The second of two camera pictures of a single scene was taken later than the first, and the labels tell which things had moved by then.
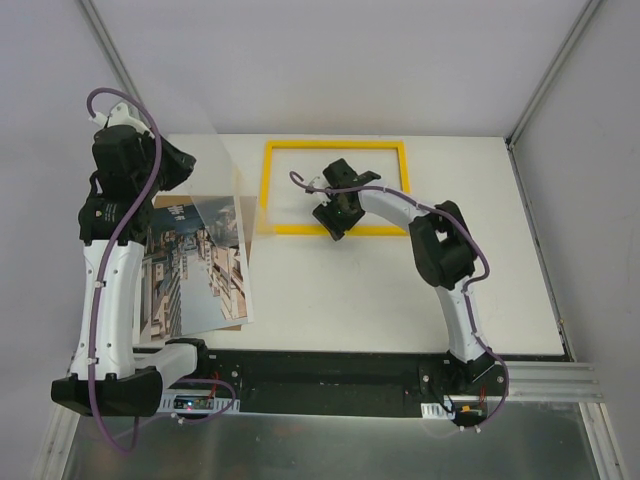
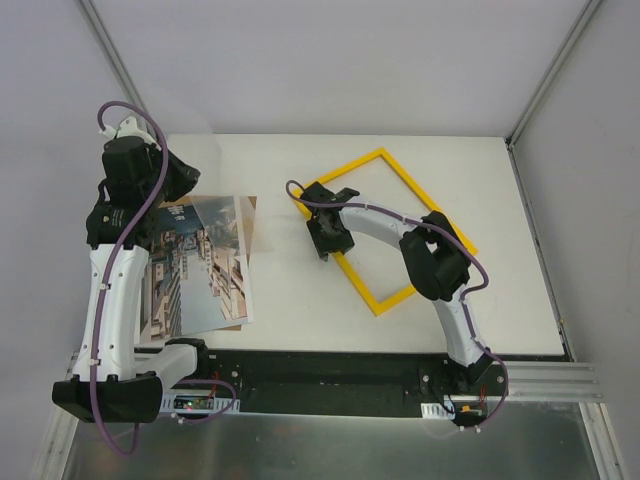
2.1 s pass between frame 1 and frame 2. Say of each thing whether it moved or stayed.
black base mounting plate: stayed
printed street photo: stayed
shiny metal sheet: stayed
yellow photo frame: moved
